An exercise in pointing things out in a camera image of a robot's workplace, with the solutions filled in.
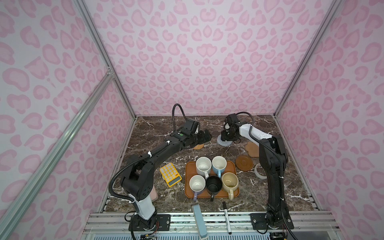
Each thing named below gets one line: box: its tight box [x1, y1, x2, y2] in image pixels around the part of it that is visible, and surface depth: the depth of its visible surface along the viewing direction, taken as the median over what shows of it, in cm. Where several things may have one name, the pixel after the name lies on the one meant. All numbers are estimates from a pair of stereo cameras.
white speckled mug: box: [195, 156, 212, 179], surface depth 87 cm
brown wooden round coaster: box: [235, 155, 254, 172], surface depth 95 cm
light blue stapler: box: [192, 204, 208, 240], surface depth 74 cm
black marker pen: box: [222, 201, 232, 235], surface depth 76 cm
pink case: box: [150, 185, 159, 202], surface depth 81 cm
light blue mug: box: [211, 155, 228, 179], surface depth 86 cm
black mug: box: [205, 175, 223, 202], surface depth 80 cm
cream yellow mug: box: [221, 172, 239, 200], surface depth 80 cm
